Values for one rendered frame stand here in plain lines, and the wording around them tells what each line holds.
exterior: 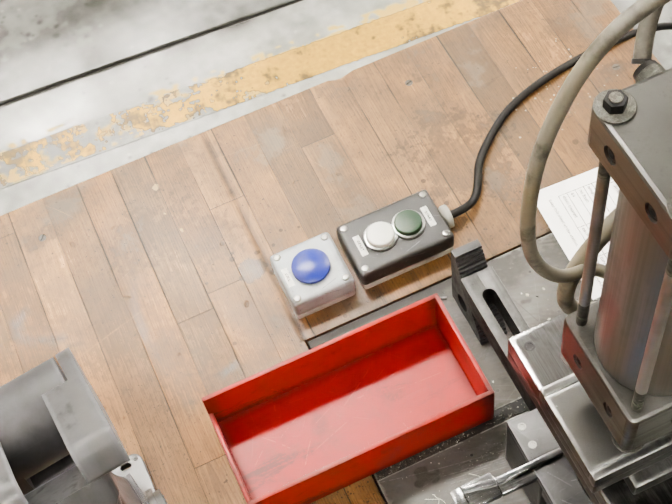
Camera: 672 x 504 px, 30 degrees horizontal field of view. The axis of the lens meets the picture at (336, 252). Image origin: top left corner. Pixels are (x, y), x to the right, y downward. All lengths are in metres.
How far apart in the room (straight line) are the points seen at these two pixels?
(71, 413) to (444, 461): 0.50
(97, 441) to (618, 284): 0.32
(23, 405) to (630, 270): 0.39
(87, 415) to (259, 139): 0.68
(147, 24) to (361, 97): 1.41
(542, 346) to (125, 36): 1.92
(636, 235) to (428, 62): 0.80
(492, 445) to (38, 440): 0.53
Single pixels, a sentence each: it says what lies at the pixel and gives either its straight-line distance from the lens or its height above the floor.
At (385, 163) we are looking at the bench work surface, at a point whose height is 0.90.
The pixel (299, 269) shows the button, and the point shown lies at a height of 0.94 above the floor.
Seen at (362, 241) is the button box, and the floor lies 0.93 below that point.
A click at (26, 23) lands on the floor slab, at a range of 2.89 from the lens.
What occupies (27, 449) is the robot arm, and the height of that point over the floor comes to 1.30.
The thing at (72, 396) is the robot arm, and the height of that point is 1.33.
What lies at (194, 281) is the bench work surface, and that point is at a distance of 1.34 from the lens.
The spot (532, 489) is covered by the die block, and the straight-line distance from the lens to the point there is 1.17.
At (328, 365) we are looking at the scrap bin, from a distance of 1.24.
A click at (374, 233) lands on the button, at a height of 0.94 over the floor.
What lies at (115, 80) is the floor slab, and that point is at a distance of 2.72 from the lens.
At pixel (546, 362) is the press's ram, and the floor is 1.14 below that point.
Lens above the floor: 2.03
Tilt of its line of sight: 59 degrees down
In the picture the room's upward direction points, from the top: 11 degrees counter-clockwise
